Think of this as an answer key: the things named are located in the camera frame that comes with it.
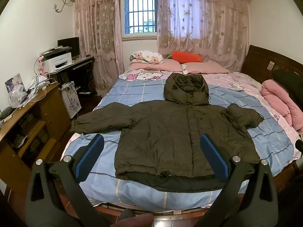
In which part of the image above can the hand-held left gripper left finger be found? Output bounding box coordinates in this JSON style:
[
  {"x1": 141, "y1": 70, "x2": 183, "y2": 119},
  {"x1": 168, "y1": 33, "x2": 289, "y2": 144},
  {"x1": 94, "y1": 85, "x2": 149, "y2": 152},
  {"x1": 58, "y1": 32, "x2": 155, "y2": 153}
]
[{"x1": 25, "y1": 134, "x2": 109, "y2": 227}]

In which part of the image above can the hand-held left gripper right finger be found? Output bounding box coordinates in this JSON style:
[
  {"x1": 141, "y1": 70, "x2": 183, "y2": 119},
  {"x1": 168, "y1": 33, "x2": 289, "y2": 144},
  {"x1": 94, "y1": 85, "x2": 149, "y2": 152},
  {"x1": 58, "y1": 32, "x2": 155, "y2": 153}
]
[{"x1": 194, "y1": 134, "x2": 278, "y2": 227}]

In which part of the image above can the dark olive hooded puffer jacket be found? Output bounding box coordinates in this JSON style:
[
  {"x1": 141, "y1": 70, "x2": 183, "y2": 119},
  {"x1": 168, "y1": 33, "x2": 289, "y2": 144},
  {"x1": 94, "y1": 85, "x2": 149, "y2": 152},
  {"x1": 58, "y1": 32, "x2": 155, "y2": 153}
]
[{"x1": 70, "y1": 73, "x2": 265, "y2": 193}]

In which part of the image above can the small white floral cabinet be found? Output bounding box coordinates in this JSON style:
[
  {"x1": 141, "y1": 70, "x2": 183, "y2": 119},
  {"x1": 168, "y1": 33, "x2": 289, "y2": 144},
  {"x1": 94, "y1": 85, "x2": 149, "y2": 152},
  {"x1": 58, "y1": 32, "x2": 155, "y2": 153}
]
[{"x1": 60, "y1": 82, "x2": 82, "y2": 119}]

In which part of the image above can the wooden cabinet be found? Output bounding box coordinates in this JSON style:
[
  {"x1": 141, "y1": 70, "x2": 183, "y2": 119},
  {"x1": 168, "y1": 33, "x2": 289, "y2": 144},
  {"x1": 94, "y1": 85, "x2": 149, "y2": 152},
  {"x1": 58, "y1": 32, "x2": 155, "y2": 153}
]
[{"x1": 0, "y1": 83, "x2": 71, "y2": 192}]

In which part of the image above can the pink cartoon print sheet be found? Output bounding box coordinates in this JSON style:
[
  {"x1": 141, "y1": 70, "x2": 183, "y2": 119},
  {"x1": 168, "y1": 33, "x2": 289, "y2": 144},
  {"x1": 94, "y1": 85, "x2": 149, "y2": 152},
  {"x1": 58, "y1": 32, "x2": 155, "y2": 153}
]
[{"x1": 118, "y1": 68, "x2": 301, "y2": 136}]

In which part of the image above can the blue checked bedsheet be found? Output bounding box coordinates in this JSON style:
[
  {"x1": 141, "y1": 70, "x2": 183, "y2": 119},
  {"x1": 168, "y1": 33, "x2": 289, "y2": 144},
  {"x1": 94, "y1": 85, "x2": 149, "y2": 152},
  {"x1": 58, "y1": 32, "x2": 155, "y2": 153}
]
[{"x1": 60, "y1": 77, "x2": 295, "y2": 212}]

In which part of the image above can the folded pink quilt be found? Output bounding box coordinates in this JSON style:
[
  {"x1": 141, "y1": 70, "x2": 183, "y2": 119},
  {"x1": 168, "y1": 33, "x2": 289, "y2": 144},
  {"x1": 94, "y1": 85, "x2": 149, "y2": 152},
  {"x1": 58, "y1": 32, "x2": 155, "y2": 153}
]
[{"x1": 261, "y1": 80, "x2": 303, "y2": 133}]

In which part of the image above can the pink pillow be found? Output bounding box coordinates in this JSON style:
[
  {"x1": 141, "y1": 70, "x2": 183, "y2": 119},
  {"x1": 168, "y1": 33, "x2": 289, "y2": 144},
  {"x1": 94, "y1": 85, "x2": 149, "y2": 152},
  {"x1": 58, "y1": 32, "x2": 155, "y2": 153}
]
[
  {"x1": 182, "y1": 61, "x2": 230, "y2": 74},
  {"x1": 130, "y1": 59, "x2": 183, "y2": 72}
]

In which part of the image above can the pile of white papers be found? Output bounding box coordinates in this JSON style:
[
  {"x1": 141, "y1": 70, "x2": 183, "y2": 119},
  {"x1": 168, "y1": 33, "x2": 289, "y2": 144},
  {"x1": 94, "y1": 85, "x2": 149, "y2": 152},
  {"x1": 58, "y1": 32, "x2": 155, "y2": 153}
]
[{"x1": 28, "y1": 74, "x2": 51, "y2": 91}]

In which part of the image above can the black computer desk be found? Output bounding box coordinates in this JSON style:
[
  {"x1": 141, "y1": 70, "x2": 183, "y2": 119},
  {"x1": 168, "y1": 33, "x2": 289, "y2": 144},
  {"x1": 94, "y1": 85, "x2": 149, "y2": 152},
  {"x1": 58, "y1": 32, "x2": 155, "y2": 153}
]
[{"x1": 46, "y1": 56, "x2": 96, "y2": 95}]

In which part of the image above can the clear plastic bag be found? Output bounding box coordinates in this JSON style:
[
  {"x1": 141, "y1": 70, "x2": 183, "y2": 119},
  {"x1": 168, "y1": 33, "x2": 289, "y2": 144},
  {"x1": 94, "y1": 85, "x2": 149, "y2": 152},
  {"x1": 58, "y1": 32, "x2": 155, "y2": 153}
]
[{"x1": 8, "y1": 85, "x2": 27, "y2": 108}]

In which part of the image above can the white printer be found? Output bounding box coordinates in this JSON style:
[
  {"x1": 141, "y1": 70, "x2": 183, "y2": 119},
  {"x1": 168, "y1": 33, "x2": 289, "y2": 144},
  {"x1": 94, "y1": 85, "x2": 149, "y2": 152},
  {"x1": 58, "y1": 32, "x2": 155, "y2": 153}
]
[{"x1": 43, "y1": 48, "x2": 73, "y2": 73}]

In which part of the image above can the pink desk lamp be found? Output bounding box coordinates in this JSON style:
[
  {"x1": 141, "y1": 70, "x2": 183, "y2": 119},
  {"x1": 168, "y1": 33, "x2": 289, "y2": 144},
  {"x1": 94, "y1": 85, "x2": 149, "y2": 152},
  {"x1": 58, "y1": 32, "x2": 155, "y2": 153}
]
[{"x1": 38, "y1": 55, "x2": 46, "y2": 76}]

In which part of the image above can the orange carrot plush toy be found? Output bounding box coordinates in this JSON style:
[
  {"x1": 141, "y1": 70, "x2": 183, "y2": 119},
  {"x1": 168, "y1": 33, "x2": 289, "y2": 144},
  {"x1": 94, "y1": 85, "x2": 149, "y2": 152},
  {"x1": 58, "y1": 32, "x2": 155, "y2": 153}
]
[{"x1": 166, "y1": 51, "x2": 203, "y2": 64}]

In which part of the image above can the wooden bed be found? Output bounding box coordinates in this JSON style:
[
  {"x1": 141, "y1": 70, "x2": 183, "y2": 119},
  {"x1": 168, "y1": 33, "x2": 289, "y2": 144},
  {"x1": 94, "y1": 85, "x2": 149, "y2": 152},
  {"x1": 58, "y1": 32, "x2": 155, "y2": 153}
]
[{"x1": 57, "y1": 45, "x2": 303, "y2": 220}]

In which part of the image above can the framed picture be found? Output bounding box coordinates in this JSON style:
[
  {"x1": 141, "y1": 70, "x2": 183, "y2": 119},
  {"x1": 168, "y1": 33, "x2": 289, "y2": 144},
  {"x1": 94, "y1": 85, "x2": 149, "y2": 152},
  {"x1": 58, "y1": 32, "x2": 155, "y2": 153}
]
[{"x1": 5, "y1": 73, "x2": 25, "y2": 93}]

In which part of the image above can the black computer monitor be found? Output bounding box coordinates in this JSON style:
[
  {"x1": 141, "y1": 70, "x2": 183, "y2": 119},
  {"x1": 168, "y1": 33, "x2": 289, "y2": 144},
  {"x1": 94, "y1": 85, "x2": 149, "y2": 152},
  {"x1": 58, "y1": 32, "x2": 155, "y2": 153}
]
[{"x1": 57, "y1": 37, "x2": 80, "y2": 59}]

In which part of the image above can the floral print pillow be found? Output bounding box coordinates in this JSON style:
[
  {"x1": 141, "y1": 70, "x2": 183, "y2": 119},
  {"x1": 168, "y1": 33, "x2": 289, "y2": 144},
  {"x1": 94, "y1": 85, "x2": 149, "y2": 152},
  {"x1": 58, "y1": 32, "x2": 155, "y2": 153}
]
[{"x1": 129, "y1": 51, "x2": 164, "y2": 64}]

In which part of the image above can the pink floral lace curtain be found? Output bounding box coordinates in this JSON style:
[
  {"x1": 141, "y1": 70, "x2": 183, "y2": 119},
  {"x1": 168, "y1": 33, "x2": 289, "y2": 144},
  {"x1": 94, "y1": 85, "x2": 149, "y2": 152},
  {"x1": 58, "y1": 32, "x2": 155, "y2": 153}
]
[
  {"x1": 72, "y1": 0, "x2": 125, "y2": 93},
  {"x1": 157, "y1": 0, "x2": 251, "y2": 72}
]

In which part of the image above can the barred window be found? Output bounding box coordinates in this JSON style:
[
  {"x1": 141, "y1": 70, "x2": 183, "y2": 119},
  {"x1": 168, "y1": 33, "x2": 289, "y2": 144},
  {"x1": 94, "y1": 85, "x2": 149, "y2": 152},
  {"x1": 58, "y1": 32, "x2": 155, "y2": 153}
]
[{"x1": 122, "y1": 0, "x2": 159, "y2": 38}]

